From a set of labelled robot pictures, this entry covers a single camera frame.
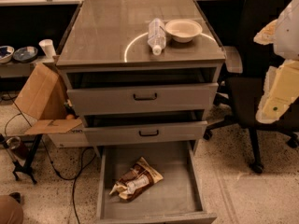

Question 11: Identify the grey middle drawer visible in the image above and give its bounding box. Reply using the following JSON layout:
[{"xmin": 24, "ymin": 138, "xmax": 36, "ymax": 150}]
[{"xmin": 84, "ymin": 110, "xmax": 207, "ymax": 146}]

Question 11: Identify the open cardboard box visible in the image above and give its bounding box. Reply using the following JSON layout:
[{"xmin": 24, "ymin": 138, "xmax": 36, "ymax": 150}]
[{"xmin": 15, "ymin": 63, "xmax": 89, "ymax": 147}]

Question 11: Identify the black floor cable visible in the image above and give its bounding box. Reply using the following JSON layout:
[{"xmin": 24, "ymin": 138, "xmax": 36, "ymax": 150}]
[{"xmin": 0, "ymin": 91, "xmax": 97, "ymax": 224}]

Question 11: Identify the blue patterned bowl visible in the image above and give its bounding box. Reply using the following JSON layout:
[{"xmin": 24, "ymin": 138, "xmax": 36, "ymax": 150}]
[
  {"xmin": 13, "ymin": 46, "xmax": 38, "ymax": 63},
  {"xmin": 0, "ymin": 46, "xmax": 15, "ymax": 63}
]

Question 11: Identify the grey top drawer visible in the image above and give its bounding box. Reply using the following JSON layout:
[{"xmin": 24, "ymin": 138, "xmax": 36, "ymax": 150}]
[{"xmin": 65, "ymin": 67, "xmax": 220, "ymax": 116}]

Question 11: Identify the low grey side shelf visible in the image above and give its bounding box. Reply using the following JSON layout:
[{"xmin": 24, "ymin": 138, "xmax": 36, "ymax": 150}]
[{"xmin": 0, "ymin": 56, "xmax": 55, "ymax": 78}]

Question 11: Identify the person's brown knee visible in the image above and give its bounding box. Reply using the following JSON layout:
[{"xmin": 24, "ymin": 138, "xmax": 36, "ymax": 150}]
[{"xmin": 0, "ymin": 195, "xmax": 23, "ymax": 224}]

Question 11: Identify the black tripod stand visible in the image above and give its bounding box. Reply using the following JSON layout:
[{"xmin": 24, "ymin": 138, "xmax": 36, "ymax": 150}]
[{"xmin": 0, "ymin": 134, "xmax": 42, "ymax": 184}]

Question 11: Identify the grey drawer cabinet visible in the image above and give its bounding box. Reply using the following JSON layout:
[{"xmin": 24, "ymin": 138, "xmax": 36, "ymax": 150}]
[{"xmin": 55, "ymin": 0, "xmax": 227, "ymax": 161}]

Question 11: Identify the black office chair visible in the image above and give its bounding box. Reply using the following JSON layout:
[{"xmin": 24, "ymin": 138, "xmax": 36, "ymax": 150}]
[{"xmin": 204, "ymin": 0, "xmax": 299, "ymax": 174}]

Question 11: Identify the grey bottom drawer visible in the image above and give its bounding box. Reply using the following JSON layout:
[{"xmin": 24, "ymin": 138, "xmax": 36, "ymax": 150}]
[{"xmin": 96, "ymin": 142, "xmax": 217, "ymax": 224}]

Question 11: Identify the white paper cup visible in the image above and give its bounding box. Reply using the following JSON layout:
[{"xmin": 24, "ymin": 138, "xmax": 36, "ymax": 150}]
[{"xmin": 39, "ymin": 39, "xmax": 56, "ymax": 58}]

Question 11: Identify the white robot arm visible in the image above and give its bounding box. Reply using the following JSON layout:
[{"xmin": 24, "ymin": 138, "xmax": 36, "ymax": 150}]
[{"xmin": 253, "ymin": 0, "xmax": 299, "ymax": 124}]

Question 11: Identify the clear plastic water bottle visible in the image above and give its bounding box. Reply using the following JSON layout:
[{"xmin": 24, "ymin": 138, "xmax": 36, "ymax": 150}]
[{"xmin": 148, "ymin": 18, "xmax": 166, "ymax": 55}]

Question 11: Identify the blue patterned bowl right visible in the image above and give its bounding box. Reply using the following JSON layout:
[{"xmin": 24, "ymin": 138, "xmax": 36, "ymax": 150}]
[{"xmin": 13, "ymin": 46, "xmax": 38, "ymax": 63}]

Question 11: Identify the grey drawer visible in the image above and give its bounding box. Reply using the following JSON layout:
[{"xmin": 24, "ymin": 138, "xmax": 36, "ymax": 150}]
[
  {"xmin": 65, "ymin": 67, "xmax": 220, "ymax": 116},
  {"xmin": 96, "ymin": 142, "xmax": 217, "ymax": 224},
  {"xmin": 84, "ymin": 110, "xmax": 207, "ymax": 146}
]

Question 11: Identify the blue patterned bowl left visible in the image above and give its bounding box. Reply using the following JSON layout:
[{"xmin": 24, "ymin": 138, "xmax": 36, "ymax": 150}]
[{"xmin": 0, "ymin": 46, "xmax": 15, "ymax": 63}]

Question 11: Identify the brown chip bag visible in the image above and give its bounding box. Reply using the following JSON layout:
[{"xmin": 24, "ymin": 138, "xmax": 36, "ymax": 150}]
[{"xmin": 109, "ymin": 157, "xmax": 164, "ymax": 202}]

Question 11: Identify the white paper bowl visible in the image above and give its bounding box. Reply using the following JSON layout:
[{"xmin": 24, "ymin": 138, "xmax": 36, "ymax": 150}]
[{"xmin": 165, "ymin": 20, "xmax": 203, "ymax": 43}]

